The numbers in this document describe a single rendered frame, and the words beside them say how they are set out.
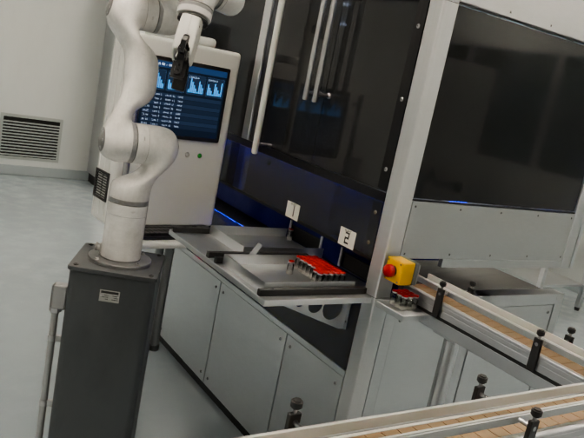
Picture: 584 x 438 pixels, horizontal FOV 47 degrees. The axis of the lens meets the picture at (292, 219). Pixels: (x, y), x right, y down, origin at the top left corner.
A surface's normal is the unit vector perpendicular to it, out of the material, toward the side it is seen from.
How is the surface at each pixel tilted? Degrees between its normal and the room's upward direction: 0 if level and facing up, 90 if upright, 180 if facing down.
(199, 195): 90
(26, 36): 90
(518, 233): 90
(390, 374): 90
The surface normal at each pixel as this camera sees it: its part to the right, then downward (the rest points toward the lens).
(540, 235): 0.53, 0.28
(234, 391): -0.83, -0.04
